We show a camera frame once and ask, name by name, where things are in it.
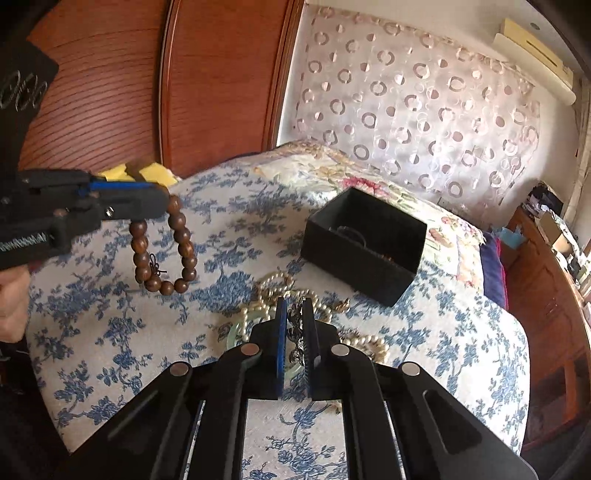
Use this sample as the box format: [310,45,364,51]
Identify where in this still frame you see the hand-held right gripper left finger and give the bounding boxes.
[53,296,289,480]

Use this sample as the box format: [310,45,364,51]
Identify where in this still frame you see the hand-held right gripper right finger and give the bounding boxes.
[301,298,539,480]

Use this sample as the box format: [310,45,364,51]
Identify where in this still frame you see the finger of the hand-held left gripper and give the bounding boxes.
[96,185,171,221]
[88,180,160,192]

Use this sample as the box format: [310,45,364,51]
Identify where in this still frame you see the dark chain necklace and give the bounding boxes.
[287,298,308,370]

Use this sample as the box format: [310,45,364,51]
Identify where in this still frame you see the pale green jade bangle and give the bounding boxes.
[229,310,303,376]

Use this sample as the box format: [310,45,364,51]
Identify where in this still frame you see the brown wooden bead bracelet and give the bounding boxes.
[129,194,198,296]

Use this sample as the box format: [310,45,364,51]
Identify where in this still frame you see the white pearl necklace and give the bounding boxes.
[240,271,391,367]

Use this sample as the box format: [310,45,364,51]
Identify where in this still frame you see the black jewelry box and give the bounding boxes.
[301,187,428,306]

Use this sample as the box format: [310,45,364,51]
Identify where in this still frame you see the person's left hand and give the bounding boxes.
[0,267,31,344]

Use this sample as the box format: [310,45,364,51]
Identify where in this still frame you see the yellow plush toy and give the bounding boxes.
[99,161,176,186]

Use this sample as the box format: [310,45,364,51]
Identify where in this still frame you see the blue floral blanket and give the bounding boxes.
[25,164,532,480]

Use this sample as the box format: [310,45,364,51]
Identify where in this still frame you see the wooden wardrobe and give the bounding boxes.
[18,0,305,178]

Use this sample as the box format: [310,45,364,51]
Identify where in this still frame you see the colourful floral quilt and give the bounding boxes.
[252,141,485,296]

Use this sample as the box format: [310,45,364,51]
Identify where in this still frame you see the navy blanket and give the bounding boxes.
[479,231,509,311]

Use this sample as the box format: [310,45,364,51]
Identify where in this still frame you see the wooden cabinet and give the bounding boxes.
[501,205,591,416]

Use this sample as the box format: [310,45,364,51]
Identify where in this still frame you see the sheer curtain with circles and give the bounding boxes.
[288,4,541,232]

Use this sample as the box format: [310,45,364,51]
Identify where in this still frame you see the cardboard box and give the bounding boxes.
[538,210,572,253]

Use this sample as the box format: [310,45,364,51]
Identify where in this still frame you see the pile of dark clutter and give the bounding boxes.
[526,182,565,217]

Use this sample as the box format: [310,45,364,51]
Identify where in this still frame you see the white air conditioner deflector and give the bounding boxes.
[494,32,578,106]

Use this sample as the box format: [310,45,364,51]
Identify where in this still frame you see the beige air conditioner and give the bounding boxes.
[501,17,574,86]

